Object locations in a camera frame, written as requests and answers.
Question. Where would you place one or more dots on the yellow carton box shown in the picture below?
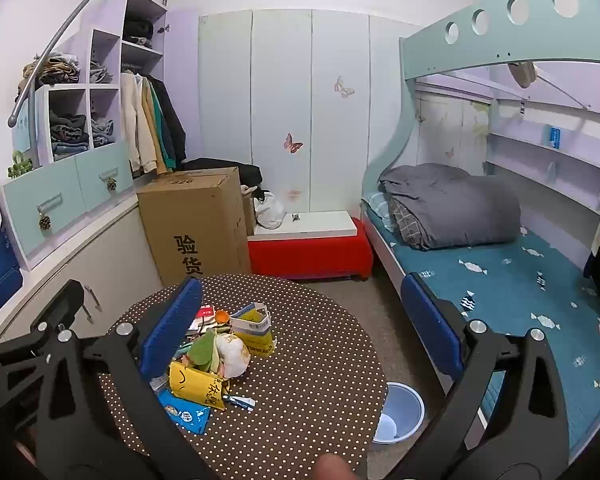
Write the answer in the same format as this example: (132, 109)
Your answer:
(255, 335)

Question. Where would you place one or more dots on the person's right hand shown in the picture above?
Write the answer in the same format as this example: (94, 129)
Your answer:
(334, 467)

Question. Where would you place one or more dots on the grey quilt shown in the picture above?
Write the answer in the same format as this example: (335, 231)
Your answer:
(455, 205)

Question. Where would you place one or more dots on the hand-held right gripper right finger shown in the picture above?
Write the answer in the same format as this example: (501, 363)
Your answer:
(430, 320)

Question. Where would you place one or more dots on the white board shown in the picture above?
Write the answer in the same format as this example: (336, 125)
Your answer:
(305, 225)

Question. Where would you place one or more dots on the grey metal handrail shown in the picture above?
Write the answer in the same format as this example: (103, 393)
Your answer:
(12, 119)

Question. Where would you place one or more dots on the turquoise drawer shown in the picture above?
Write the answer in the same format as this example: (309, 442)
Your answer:
(30, 195)
(100, 167)

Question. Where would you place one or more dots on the small white blue wrapper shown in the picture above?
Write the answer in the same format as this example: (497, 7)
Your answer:
(240, 402)

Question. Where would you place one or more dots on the blue white waste bin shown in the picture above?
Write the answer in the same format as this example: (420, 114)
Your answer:
(405, 405)

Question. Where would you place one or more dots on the black coat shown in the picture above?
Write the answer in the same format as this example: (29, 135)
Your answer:
(175, 120)

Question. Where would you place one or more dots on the small blue box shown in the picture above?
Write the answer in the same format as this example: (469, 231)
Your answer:
(555, 137)

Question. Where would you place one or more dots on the yellow wrapper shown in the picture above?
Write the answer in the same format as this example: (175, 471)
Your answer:
(192, 382)

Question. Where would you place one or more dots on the brown polka-dot tablecloth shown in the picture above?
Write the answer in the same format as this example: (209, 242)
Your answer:
(305, 385)

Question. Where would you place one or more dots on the teal plaid pillow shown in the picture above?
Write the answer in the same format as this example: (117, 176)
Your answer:
(377, 207)

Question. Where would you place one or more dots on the beige hanging object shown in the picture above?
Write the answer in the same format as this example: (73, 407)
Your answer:
(522, 74)

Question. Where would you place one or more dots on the pale butterfly sticker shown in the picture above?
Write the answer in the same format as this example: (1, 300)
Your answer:
(344, 87)

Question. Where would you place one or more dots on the white low cabinet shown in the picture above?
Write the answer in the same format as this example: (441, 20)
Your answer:
(105, 260)

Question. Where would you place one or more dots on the lavender shelf unit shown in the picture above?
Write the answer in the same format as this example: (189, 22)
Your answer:
(105, 15)

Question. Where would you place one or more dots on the black clothes heap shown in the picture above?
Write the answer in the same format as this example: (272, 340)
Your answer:
(250, 175)

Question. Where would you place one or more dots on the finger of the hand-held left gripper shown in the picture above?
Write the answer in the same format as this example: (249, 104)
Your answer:
(55, 305)

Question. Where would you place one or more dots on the cream jacket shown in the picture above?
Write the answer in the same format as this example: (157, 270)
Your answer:
(135, 125)

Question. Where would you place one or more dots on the black folded clothes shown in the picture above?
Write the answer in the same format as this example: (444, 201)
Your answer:
(137, 30)

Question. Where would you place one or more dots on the yellow garment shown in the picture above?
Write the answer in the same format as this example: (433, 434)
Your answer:
(155, 150)

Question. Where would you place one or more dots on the grey folded clothes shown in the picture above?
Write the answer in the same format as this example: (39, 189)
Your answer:
(100, 72)

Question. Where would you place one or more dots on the lavender cabinet door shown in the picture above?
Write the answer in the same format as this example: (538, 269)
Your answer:
(182, 60)

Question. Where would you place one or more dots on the pink butterfly sticker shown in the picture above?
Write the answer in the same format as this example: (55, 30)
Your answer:
(292, 143)

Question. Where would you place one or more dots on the lavender bed wall shelf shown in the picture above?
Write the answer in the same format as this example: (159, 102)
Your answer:
(530, 160)

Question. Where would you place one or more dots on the small orange fruit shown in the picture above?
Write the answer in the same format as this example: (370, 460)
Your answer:
(221, 316)

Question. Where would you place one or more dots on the red bench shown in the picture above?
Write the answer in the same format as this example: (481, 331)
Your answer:
(310, 255)

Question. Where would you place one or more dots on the dark folded clothes pile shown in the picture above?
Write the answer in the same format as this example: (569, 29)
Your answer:
(70, 130)

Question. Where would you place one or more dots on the red white packet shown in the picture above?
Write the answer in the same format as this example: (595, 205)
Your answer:
(205, 312)

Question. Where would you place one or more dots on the white wardrobe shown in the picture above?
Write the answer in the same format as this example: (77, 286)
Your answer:
(280, 85)

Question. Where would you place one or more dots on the green wrapper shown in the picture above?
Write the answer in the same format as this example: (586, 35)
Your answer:
(202, 350)

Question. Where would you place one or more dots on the turquoise bunk bed frame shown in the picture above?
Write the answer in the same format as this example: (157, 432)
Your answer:
(480, 45)

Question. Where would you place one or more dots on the large cardboard box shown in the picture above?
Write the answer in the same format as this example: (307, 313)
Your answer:
(195, 220)

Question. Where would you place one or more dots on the white plastic bag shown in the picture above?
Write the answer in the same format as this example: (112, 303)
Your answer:
(270, 212)

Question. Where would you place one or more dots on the green garment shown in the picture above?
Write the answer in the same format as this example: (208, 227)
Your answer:
(166, 145)

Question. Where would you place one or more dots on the grey-blue folded clothes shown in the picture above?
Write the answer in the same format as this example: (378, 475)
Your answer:
(102, 132)

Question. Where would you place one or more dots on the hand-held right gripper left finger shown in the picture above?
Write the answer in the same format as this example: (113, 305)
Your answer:
(172, 330)

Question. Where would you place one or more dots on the tan folded clothes pile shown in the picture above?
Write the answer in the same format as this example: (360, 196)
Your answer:
(55, 67)

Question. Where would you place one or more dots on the white plush toy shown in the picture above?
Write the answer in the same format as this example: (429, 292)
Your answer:
(232, 355)

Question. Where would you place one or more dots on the blue candy-print bedsheet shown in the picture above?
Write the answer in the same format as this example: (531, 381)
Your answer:
(530, 280)

